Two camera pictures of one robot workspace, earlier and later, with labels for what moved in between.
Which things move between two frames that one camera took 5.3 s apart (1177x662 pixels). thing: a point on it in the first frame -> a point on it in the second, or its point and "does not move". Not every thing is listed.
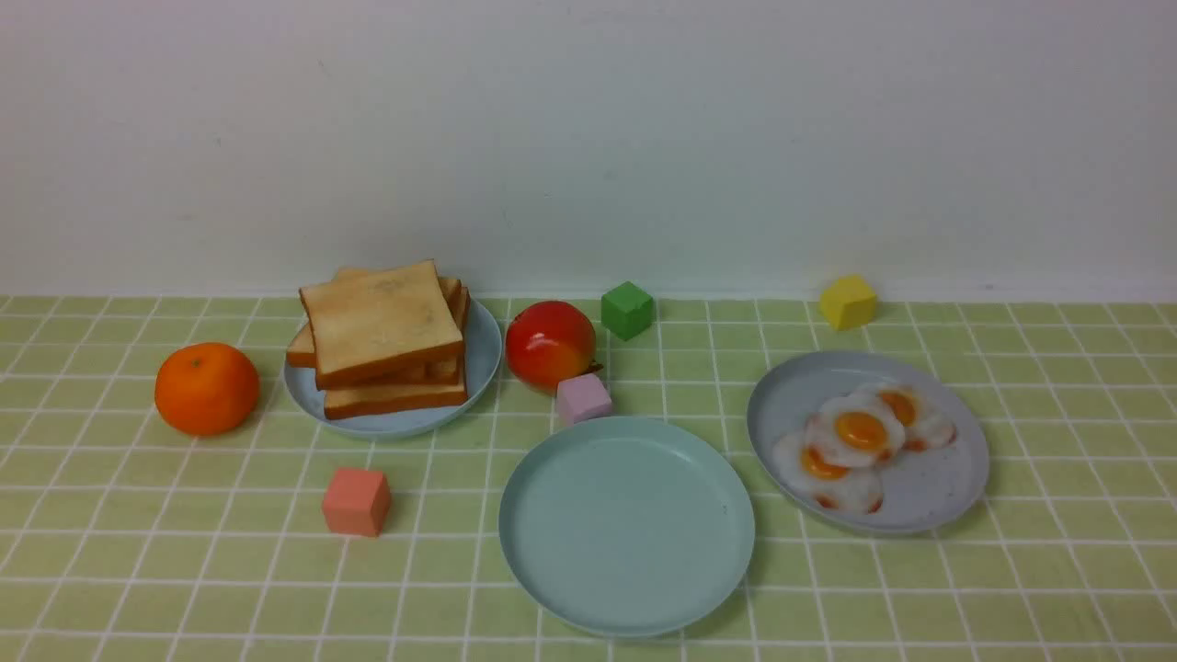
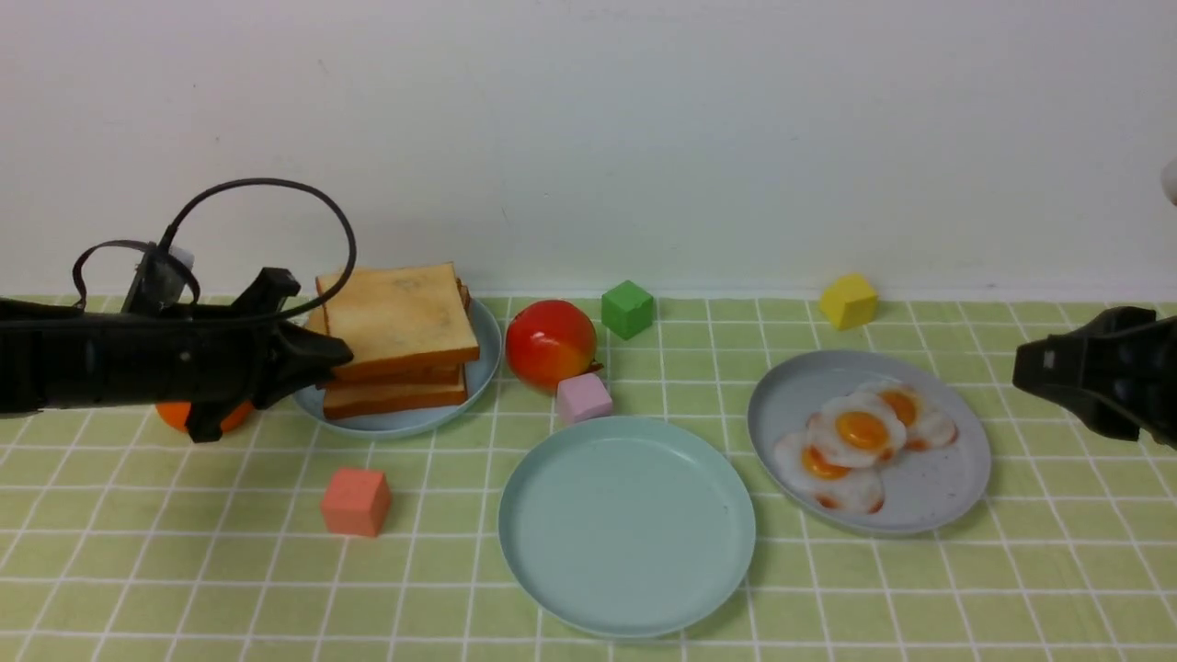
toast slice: [360, 401] does not move
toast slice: [381, 324] does not move
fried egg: [857, 430] does not move
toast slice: [302, 352] -> [428, 373]
